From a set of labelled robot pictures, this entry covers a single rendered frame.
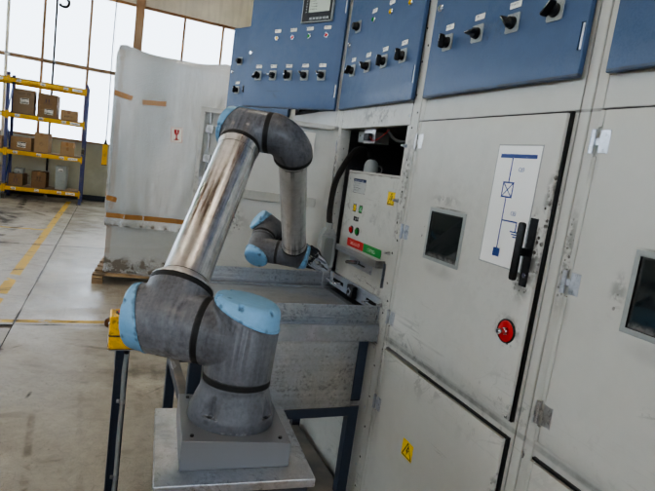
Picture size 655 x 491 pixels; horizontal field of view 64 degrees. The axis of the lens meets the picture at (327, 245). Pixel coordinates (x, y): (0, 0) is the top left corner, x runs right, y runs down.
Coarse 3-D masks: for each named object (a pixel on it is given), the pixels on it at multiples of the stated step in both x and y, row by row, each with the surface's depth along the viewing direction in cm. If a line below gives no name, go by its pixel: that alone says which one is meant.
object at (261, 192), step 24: (216, 120) 237; (216, 144) 238; (312, 144) 239; (336, 144) 239; (264, 168) 241; (312, 168) 243; (264, 192) 241; (312, 192) 245; (240, 216) 244; (312, 216) 246; (240, 240) 246; (312, 240) 248; (216, 264) 246; (240, 264) 247
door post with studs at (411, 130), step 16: (432, 0) 174; (432, 16) 173; (416, 96) 179; (416, 112) 178; (416, 128) 177; (400, 176) 186; (400, 192) 184; (400, 208) 183; (400, 224) 182; (384, 288) 190; (384, 304) 188; (384, 320) 188; (368, 400) 194; (368, 416) 193
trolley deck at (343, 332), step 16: (224, 288) 214; (240, 288) 217; (256, 288) 221; (272, 288) 225; (288, 288) 229; (304, 288) 234; (320, 288) 238; (288, 336) 177; (304, 336) 180; (320, 336) 182; (336, 336) 184; (352, 336) 187; (368, 336) 189
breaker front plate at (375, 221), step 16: (352, 176) 232; (368, 176) 217; (384, 176) 204; (352, 192) 230; (368, 192) 216; (384, 192) 203; (352, 208) 229; (368, 208) 215; (384, 208) 202; (352, 224) 228; (368, 224) 214; (384, 224) 202; (368, 240) 213; (384, 240) 201; (368, 256) 212; (384, 256) 200; (336, 272) 239; (352, 272) 224; (368, 272) 210; (368, 288) 209
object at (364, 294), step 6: (330, 276) 242; (336, 276) 236; (336, 282) 236; (342, 282) 230; (348, 282) 225; (342, 288) 229; (360, 288) 214; (360, 294) 214; (366, 294) 208; (372, 294) 205; (360, 300) 213; (372, 300) 203; (378, 300) 199
